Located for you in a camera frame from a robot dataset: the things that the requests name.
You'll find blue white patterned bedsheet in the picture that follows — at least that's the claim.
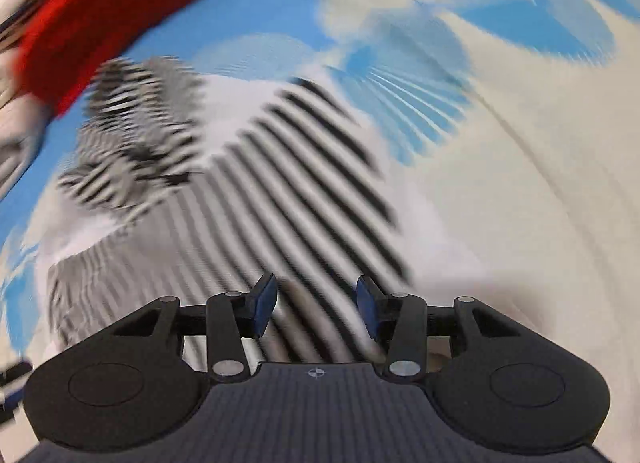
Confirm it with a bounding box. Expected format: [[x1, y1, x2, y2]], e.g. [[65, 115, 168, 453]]
[[1, 0, 639, 462]]

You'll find black white striped garment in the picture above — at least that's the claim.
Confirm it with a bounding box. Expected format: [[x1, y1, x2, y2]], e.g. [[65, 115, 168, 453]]
[[48, 76, 410, 362]]

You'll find red knit garment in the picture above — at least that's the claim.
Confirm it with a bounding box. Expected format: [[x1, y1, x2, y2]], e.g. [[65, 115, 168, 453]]
[[14, 0, 194, 115]]

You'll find small striped cloth piece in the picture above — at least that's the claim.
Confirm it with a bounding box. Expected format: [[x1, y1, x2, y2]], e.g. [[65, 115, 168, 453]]
[[58, 56, 204, 221]]

